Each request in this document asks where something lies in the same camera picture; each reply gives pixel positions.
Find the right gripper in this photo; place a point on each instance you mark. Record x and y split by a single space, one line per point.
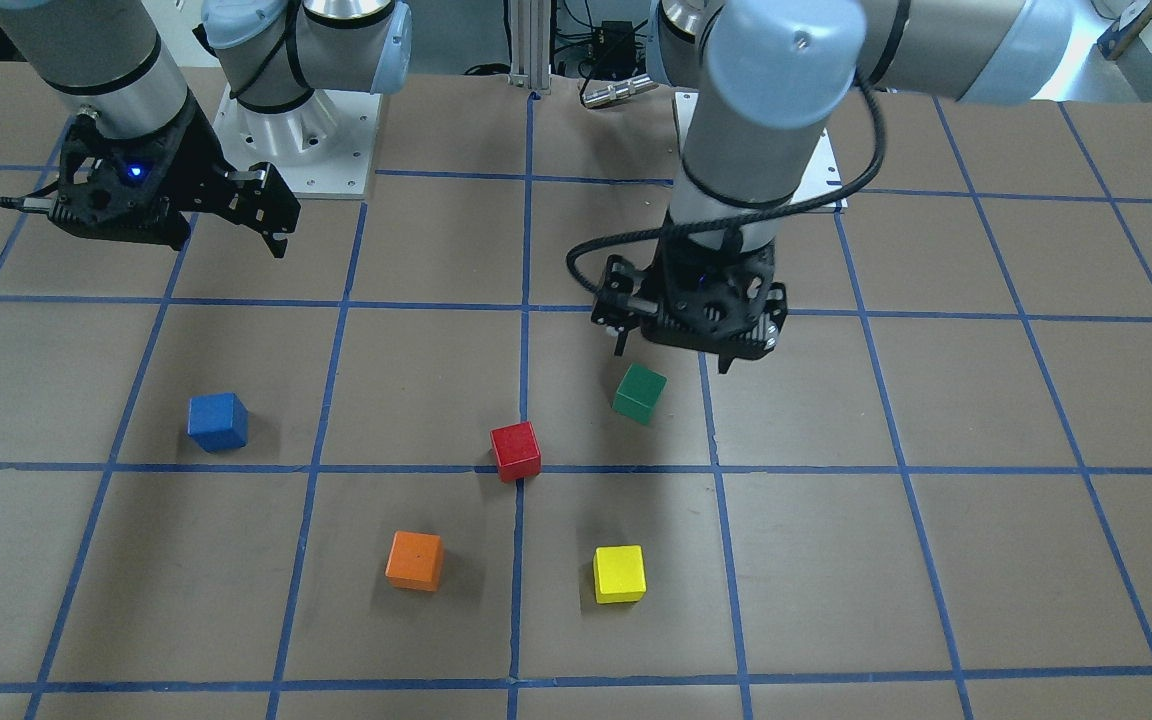
194 158

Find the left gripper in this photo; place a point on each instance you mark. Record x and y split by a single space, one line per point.
617 283

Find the red block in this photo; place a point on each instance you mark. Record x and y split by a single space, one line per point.
516 452

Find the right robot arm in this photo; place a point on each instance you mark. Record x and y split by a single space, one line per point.
275 55

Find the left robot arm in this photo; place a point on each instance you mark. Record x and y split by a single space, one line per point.
769 75

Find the green block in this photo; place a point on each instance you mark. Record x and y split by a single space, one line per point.
638 393

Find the blue block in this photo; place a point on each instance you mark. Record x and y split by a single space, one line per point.
217 422

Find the yellow block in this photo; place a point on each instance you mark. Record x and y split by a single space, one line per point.
619 574

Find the orange block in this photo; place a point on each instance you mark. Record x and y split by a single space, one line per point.
415 561

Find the silver metal cylinder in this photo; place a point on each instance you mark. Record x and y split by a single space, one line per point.
617 91

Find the black electronics box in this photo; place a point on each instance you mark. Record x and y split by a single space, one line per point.
614 49

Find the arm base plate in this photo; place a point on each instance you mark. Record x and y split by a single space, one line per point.
820 176
323 149

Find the aluminium frame post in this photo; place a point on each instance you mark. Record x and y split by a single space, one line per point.
530 35

